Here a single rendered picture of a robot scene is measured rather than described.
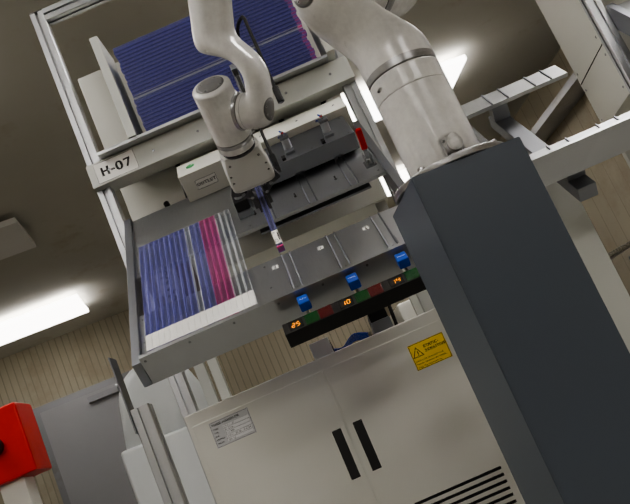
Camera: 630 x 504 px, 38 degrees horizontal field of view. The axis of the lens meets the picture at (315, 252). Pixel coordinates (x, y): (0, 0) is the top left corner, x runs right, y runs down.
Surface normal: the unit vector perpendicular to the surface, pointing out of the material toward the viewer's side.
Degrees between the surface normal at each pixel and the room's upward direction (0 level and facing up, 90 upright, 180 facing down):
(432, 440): 90
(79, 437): 90
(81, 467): 90
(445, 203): 90
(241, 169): 143
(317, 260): 43
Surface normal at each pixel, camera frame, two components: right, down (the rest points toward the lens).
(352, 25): -0.34, 0.55
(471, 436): -0.08, -0.21
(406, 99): -0.44, -0.03
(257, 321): 0.21, 0.45
